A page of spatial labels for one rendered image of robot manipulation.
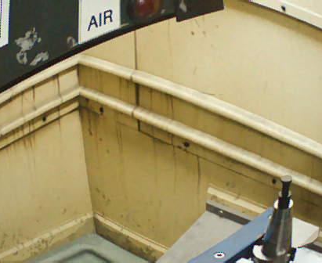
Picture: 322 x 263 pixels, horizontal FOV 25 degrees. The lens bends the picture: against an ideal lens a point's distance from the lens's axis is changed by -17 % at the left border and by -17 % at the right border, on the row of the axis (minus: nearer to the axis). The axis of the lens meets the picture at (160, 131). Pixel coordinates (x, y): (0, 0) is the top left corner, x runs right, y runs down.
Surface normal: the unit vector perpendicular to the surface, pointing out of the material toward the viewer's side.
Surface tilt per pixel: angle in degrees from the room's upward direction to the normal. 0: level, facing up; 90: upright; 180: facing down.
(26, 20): 90
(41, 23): 90
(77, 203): 90
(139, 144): 90
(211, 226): 25
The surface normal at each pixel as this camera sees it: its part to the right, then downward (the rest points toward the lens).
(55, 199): 0.71, 0.29
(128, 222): -0.70, 0.35
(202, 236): -0.32, -0.67
